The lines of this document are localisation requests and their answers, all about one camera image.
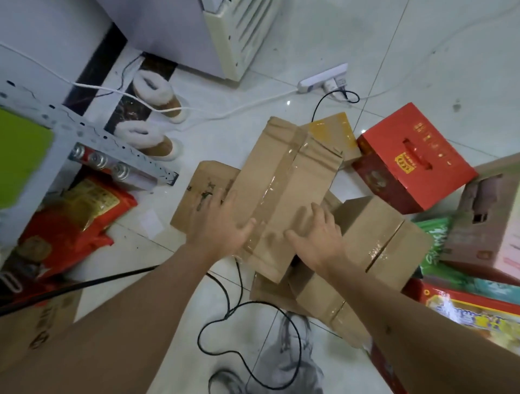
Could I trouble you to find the person's left hand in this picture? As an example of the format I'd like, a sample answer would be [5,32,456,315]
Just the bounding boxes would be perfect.
[185,187,257,267]

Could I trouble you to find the person's right hand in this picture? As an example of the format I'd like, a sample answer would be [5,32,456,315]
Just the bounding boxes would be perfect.
[283,202,348,279]

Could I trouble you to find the printed-tape brown parcel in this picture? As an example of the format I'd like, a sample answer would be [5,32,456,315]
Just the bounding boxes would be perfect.
[170,161,241,235]

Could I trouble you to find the wide clear-taped cardboard box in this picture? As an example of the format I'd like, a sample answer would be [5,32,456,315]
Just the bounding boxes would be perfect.
[289,196,434,350]

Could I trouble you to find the long taped cardboard box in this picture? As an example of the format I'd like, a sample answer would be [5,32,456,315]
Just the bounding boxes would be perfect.
[227,116,344,285]

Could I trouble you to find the small yellow-taped cardboard box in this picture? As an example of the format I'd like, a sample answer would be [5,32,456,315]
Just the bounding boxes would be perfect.
[300,113,362,169]

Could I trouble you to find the large red cartoon gift box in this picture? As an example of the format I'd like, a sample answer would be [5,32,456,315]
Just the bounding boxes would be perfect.
[367,278,520,394]

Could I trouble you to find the pink green bottle box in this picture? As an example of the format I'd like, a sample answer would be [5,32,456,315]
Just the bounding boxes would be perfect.
[440,153,520,287]

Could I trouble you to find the grey metal shelves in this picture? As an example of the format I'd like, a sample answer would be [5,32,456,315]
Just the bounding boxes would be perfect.
[0,79,179,260]

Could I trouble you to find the person's right forearm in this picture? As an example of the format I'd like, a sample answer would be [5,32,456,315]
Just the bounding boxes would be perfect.
[324,255,520,394]

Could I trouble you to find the person's left forearm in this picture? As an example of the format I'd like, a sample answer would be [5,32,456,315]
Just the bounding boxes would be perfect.
[0,243,232,394]

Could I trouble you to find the person's grey trousers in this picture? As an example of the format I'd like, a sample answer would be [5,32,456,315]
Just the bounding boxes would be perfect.
[243,312,326,394]

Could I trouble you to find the person's grey shoe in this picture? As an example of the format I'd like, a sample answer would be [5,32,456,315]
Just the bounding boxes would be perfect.
[208,368,249,394]

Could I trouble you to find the kiwi fruit carton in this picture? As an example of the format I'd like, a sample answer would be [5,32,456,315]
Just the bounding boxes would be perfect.
[413,217,454,278]

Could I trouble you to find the brown fur-lined boot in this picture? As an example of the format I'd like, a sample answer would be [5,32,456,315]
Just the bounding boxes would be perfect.
[132,69,189,124]
[113,120,181,162]

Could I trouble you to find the red yellow snack bag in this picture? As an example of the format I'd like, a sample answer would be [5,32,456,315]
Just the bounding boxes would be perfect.
[18,174,139,281]

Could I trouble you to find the white power strip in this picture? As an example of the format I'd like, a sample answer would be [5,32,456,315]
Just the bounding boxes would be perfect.
[297,63,349,95]

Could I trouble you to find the teal snack packet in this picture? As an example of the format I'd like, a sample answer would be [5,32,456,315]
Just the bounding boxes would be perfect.
[422,270,520,306]

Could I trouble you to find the dark red snack bag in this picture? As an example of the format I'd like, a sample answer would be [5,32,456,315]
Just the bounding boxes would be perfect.
[0,237,57,305]

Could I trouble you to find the white display fridge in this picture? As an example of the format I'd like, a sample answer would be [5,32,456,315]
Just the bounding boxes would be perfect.
[95,0,285,82]

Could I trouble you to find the printed brown carton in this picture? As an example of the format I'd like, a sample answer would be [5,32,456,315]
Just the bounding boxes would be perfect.
[0,282,84,372]

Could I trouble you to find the bright green packet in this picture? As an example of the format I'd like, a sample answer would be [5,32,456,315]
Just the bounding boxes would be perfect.
[0,107,56,210]

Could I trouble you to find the white cable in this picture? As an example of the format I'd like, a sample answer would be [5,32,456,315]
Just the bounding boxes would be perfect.
[0,40,301,122]

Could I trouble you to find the black cable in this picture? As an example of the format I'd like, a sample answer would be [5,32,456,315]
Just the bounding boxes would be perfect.
[0,89,360,391]

